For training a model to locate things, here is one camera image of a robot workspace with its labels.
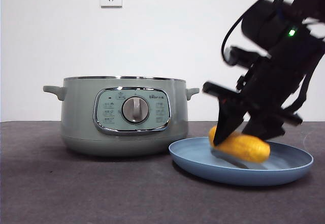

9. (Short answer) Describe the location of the yellow corn cob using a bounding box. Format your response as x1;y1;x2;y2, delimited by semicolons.
208;125;271;164

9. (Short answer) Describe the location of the pale green electric steamer pot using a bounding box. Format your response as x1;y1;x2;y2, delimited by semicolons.
42;76;200;158

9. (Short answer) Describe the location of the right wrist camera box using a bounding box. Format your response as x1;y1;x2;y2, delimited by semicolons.
224;46;244;67

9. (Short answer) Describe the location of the blue round plate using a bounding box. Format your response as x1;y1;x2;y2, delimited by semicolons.
168;136;314;186

